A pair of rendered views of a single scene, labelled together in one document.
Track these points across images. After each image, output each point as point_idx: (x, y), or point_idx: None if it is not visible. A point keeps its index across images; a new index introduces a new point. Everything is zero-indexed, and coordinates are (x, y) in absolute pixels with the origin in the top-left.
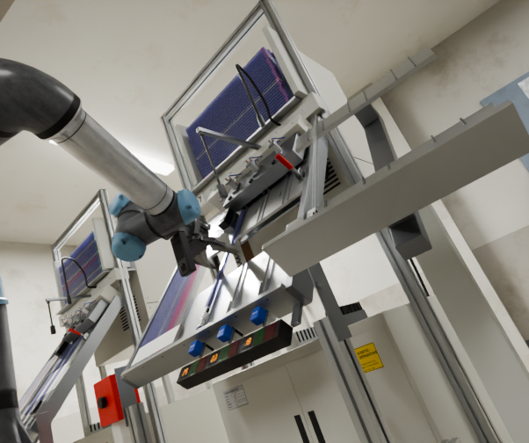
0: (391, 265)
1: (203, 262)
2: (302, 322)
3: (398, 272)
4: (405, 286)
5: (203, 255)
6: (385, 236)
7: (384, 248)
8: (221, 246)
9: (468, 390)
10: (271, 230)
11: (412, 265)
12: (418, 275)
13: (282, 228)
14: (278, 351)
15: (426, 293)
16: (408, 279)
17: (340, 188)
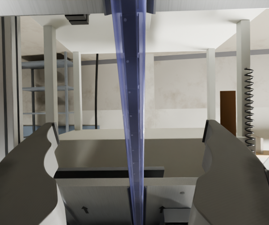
0: (10, 45)
1: (220, 167)
2: (212, 72)
3: (6, 35)
4: (6, 17)
5: (190, 211)
6: (2, 79)
7: (9, 67)
8: None
9: None
10: (177, 168)
11: (96, 83)
12: (95, 74)
13: (160, 163)
14: (238, 30)
15: (96, 60)
16: None
17: (68, 164)
